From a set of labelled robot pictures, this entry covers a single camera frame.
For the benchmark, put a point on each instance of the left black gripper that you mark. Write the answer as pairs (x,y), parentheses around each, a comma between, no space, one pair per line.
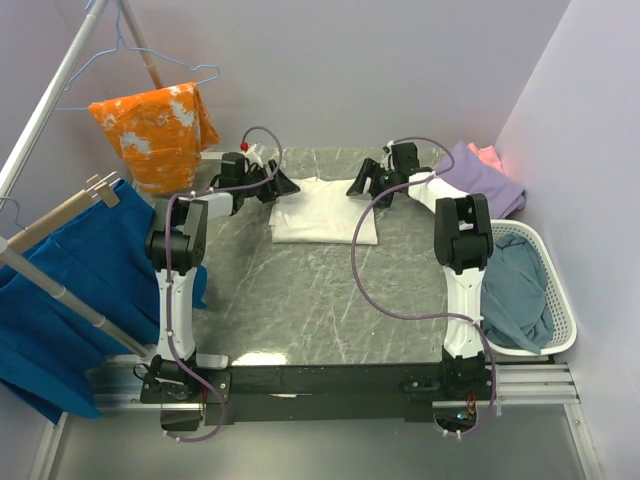
(280,185)

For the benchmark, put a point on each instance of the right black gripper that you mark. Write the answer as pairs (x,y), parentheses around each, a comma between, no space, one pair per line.
(370,170)

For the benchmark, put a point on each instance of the white Coca-Cola t-shirt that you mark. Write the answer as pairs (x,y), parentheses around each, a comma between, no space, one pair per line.
(320,212)

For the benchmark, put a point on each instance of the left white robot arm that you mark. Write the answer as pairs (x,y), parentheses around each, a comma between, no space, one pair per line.
(176,244)

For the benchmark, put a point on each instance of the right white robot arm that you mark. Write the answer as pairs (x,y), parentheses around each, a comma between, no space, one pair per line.
(463,244)

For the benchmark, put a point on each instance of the folded purple t-shirt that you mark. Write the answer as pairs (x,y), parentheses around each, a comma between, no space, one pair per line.
(469,174)

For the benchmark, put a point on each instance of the folded pink t-shirt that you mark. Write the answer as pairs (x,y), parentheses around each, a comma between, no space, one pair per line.
(488,156)

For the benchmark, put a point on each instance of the orange white tie-dye garment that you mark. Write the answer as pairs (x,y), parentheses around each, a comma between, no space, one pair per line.
(159,135)

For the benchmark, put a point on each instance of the wooden clip hanger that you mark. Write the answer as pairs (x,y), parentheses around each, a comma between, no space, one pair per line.
(98,189)

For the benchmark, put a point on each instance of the blue hanging garment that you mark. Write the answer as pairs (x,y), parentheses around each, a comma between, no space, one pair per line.
(46,348)

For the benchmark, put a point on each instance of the blue-grey garment in basket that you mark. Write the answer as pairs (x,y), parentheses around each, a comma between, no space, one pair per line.
(513,299)

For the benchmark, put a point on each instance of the white laundry basket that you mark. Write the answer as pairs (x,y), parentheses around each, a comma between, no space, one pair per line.
(565,325)

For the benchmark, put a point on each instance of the metal clothes rack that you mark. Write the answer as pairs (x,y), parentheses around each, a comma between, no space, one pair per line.
(35,125)

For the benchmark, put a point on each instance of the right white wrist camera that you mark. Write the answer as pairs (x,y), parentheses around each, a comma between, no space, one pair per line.
(391,150)

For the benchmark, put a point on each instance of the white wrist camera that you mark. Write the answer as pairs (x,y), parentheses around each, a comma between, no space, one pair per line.
(391,150)
(253,152)

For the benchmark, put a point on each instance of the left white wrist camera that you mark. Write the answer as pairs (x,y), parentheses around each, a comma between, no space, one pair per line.
(253,152)

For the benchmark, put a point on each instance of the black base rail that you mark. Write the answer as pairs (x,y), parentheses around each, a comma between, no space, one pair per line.
(313,392)

